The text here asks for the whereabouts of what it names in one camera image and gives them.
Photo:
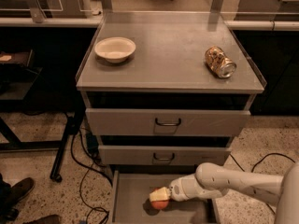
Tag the white horizontal rail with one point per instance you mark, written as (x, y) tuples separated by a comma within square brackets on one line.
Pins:
[(28, 22)]

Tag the orange soda can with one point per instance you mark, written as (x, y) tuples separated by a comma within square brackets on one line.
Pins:
[(218, 63)]

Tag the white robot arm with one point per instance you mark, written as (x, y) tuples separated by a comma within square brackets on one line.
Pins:
[(211, 181)]

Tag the middle grey drawer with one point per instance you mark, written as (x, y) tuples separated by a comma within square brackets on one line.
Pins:
[(175, 156)]

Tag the dark shoe lower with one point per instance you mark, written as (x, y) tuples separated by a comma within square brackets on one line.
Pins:
[(51, 219)]

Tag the red apple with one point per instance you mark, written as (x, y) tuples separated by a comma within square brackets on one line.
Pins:
[(159, 205)]

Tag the top grey drawer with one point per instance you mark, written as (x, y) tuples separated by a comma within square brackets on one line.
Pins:
[(148, 122)]

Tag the white paper bowl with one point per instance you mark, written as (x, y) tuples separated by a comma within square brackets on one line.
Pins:
[(115, 49)]

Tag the bottom grey open drawer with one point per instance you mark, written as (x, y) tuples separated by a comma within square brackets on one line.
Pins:
[(131, 204)]

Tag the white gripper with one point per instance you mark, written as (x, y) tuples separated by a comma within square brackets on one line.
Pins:
[(177, 188)]

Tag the black table frame left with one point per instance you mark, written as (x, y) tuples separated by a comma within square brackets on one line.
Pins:
[(13, 143)]

